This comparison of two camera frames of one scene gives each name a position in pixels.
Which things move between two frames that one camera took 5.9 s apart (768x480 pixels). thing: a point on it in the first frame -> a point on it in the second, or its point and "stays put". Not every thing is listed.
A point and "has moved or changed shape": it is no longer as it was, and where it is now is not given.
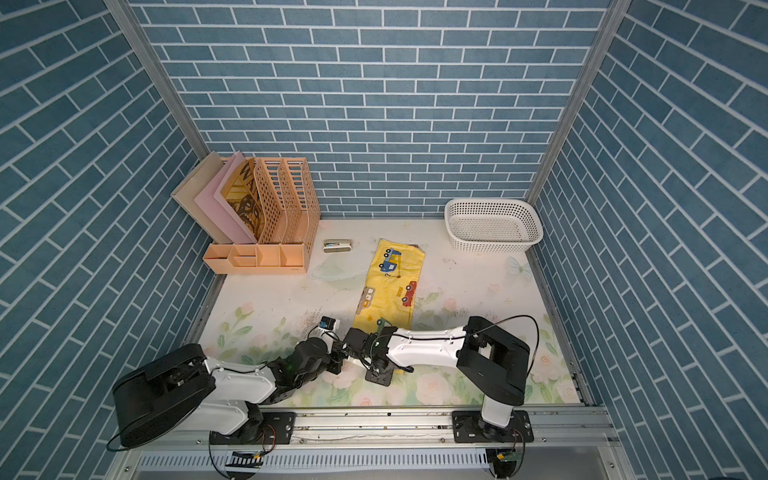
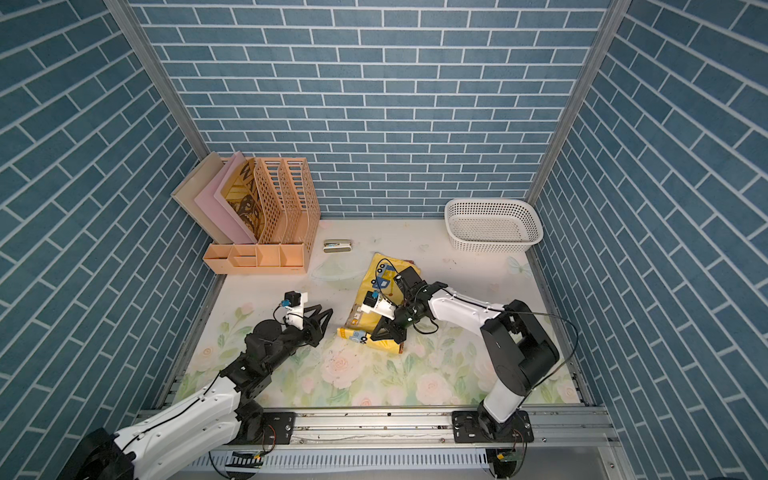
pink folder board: (212, 202) stays put
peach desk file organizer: (291, 220) stays put
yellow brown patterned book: (242, 193) stays put
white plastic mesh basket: (492, 225) stays put
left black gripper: (337, 353) -> (313, 334)
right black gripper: (377, 379) -> (392, 332)
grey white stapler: (337, 246) stays put
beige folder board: (187, 191) stays put
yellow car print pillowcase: (391, 287) has moved or changed shape
